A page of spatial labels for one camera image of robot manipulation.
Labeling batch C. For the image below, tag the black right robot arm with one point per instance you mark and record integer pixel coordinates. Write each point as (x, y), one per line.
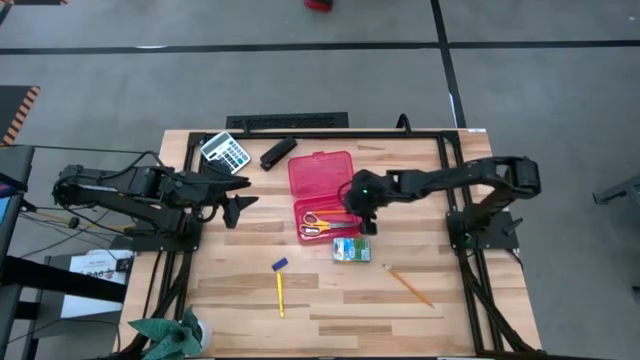
(450, 177)

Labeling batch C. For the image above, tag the black monitor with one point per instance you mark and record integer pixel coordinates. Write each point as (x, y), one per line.
(12, 170)

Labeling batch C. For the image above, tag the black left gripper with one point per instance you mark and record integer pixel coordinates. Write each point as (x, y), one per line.
(197, 192)

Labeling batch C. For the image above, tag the pink plastic pencil case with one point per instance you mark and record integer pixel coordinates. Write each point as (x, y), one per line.
(320, 175)

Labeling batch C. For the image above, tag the black desk beam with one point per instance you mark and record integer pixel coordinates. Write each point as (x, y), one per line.
(50, 277)

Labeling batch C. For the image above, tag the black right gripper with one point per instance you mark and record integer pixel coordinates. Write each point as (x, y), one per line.
(367, 192)

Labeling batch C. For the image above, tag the green fabric plant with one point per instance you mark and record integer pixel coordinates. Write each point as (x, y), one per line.
(167, 337)

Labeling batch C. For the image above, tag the white cardboard box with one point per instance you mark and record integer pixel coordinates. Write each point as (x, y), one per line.
(97, 265)

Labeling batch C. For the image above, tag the black slotted strip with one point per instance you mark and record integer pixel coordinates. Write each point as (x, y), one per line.
(287, 120)

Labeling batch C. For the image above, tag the grey chair base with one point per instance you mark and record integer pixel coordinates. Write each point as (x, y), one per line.
(617, 192)

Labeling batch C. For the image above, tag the red object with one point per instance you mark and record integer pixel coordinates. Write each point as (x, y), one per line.
(318, 4)

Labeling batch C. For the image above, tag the yellow pen with blue cap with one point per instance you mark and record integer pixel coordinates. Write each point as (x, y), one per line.
(280, 292)

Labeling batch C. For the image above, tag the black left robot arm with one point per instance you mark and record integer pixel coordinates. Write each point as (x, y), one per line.
(115, 187)

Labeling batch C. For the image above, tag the blue green paper package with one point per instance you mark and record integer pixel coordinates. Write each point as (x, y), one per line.
(351, 249)

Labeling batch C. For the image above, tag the white plant pot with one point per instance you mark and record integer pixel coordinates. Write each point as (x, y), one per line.
(205, 335)

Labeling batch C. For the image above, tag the black stapler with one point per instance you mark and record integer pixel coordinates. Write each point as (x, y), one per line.
(278, 152)

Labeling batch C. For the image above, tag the hazard striped floor mat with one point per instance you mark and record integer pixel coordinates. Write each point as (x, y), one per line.
(15, 112)

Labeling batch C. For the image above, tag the silver grey calculator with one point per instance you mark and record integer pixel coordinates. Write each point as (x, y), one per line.
(226, 152)

